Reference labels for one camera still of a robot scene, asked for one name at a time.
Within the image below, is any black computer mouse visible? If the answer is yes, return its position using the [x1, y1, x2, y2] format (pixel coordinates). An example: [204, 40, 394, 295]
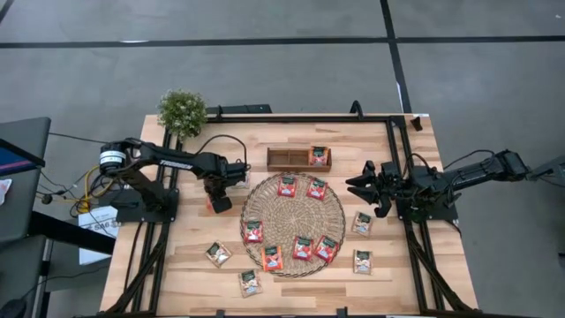
[0, 298, 27, 318]

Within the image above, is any white printed paper sheet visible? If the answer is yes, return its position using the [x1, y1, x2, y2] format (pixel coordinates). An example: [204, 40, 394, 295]
[77, 205, 120, 267]

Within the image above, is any black flat bar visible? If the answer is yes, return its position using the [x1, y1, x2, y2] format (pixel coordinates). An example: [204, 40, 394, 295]
[205, 103, 273, 117]

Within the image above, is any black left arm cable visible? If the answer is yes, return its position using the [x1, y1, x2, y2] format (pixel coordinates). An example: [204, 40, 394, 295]
[195, 133, 249, 171]

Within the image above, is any red tea packet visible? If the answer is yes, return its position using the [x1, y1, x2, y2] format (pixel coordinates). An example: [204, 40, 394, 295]
[305, 178, 329, 202]
[291, 236, 314, 262]
[243, 219, 265, 245]
[276, 175, 298, 199]
[313, 235, 341, 264]

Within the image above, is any dark blue laptop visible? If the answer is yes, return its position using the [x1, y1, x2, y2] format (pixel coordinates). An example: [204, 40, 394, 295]
[0, 138, 46, 177]

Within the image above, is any black desk beam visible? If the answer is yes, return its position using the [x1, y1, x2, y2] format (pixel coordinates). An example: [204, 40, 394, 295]
[26, 210, 117, 256]

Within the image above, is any grey low desk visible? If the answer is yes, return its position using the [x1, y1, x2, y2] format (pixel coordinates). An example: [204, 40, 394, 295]
[0, 234, 49, 318]

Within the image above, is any green potted plant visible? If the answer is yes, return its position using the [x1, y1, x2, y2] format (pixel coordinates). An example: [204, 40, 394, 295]
[156, 87, 209, 142]

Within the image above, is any round woven placemat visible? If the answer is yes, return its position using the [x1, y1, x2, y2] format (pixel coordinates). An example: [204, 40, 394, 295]
[238, 173, 346, 279]

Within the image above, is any small white paper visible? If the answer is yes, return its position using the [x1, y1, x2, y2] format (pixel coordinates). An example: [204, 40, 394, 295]
[0, 178, 13, 207]

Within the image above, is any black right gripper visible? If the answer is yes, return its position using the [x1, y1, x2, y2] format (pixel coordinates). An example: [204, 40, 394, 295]
[345, 159, 405, 208]

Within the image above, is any yellow cable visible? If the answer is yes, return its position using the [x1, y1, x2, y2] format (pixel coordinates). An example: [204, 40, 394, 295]
[74, 163, 117, 216]

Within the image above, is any wooden compartment box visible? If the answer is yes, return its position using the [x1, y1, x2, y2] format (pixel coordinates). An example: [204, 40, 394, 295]
[266, 148, 333, 173]

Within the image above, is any black metal rail frame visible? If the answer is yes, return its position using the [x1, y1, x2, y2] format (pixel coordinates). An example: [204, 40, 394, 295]
[103, 113, 480, 317]

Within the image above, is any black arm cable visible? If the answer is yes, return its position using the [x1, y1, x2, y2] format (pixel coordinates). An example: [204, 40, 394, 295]
[195, 133, 249, 171]
[442, 148, 498, 172]

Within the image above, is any grey stand leg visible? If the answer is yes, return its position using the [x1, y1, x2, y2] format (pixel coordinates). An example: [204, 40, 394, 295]
[527, 153, 565, 182]

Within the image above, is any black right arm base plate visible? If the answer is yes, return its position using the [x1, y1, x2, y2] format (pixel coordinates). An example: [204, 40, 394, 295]
[393, 185, 463, 223]

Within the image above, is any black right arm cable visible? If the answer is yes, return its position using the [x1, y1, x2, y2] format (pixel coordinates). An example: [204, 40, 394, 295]
[442, 148, 498, 172]

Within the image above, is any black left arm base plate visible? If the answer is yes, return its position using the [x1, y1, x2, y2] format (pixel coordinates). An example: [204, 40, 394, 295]
[109, 187, 180, 223]

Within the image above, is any black floor cable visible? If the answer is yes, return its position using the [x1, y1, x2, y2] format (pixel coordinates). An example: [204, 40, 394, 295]
[48, 131, 109, 145]

